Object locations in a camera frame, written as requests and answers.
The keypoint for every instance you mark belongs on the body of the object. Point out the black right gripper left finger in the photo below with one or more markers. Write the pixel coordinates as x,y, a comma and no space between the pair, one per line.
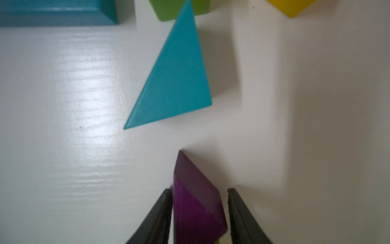
155,228

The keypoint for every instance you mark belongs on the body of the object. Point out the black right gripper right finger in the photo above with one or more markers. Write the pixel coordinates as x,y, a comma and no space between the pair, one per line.
244,227

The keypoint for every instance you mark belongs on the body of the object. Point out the purple triangular prism block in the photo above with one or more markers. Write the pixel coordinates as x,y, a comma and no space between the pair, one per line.
198,212

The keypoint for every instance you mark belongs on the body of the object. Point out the teal triangular prism block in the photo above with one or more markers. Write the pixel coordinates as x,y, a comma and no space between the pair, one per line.
177,83

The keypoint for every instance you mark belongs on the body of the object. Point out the green cube block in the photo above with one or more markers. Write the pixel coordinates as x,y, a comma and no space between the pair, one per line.
166,10

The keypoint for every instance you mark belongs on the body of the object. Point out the yellow triangular prism block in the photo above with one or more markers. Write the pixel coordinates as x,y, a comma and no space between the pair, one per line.
291,8

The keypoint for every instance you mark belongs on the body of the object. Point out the teal rectangular block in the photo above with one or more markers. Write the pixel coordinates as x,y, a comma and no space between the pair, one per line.
20,13

